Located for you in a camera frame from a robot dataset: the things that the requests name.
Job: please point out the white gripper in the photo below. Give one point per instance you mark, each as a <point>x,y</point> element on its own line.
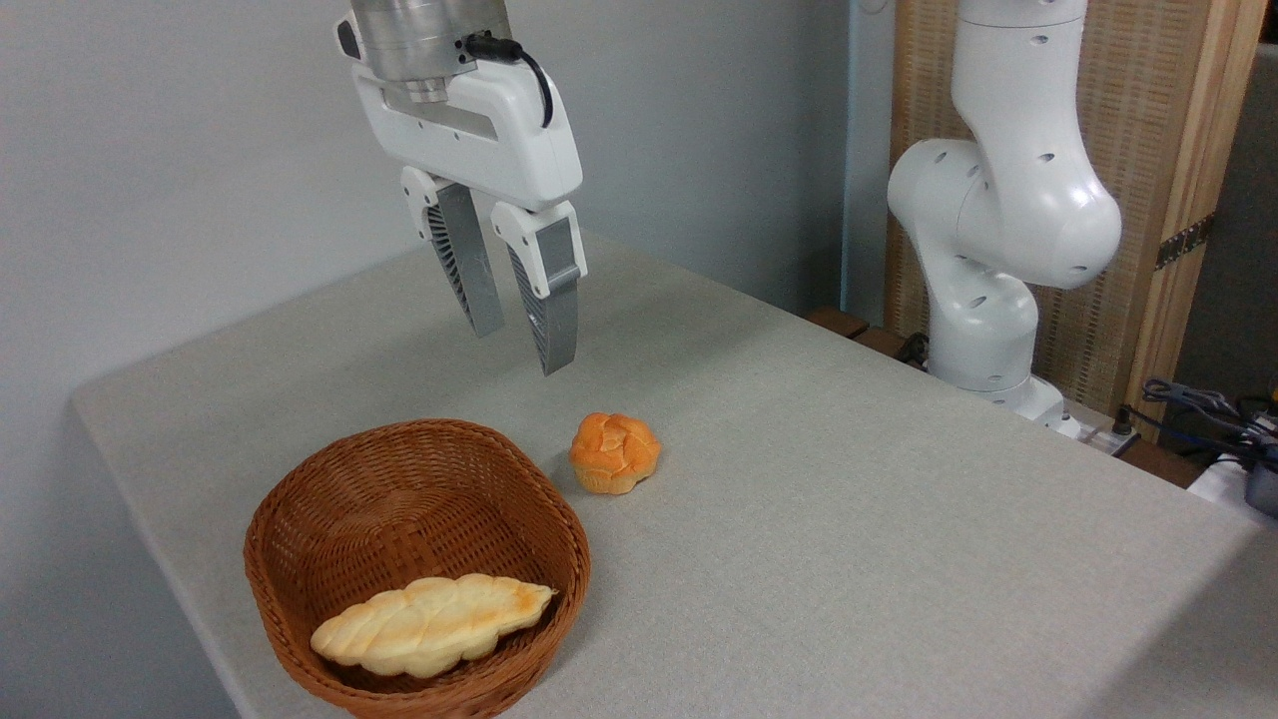
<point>499,130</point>

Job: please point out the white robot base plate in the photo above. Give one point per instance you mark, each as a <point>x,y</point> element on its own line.
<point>1093,431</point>

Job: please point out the round orange bread bun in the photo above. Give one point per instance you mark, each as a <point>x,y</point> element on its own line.
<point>614,451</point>

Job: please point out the brown wooden bench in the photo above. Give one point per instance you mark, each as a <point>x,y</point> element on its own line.
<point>864,335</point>

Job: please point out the brown woven wicker basket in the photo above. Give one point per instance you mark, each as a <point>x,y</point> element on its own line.
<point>399,499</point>

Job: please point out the black metal screen hinge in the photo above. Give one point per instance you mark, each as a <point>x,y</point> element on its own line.
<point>1185,242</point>

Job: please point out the long pale braided bread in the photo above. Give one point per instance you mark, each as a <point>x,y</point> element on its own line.
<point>429,624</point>

